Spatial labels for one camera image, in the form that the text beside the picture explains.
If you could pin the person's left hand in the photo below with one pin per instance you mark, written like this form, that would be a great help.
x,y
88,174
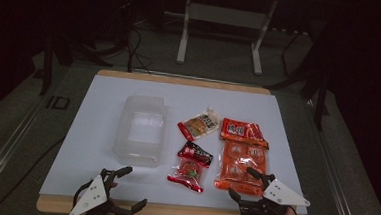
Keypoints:
x,y
113,185

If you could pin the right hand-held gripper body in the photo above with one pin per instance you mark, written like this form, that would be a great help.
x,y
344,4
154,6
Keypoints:
x,y
281,194

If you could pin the black rectangular floor bracket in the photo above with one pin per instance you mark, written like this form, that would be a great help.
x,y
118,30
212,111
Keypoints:
x,y
58,102

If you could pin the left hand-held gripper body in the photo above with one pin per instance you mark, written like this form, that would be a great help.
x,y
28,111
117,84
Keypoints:
x,y
90,197

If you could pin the large orange snack packet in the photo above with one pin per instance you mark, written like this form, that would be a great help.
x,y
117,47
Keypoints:
x,y
242,150

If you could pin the white table mat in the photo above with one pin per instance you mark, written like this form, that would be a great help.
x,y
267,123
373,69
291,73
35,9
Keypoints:
x,y
93,131

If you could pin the black stand leg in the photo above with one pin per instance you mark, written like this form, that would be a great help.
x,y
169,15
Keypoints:
x,y
319,95
47,65

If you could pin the black and red snack packet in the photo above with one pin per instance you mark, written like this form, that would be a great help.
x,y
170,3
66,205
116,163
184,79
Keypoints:
x,y
191,167

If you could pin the metal floor rail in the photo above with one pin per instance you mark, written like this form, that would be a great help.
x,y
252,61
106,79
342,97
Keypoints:
x,y
6,143
335,163

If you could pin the clear plastic container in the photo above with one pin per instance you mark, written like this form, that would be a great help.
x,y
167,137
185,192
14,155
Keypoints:
x,y
140,131

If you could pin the white metal stand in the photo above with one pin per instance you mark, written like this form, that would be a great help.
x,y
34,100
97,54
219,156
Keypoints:
x,y
224,16

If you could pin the beige and orange snack packet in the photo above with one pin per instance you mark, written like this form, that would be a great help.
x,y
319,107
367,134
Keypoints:
x,y
199,123

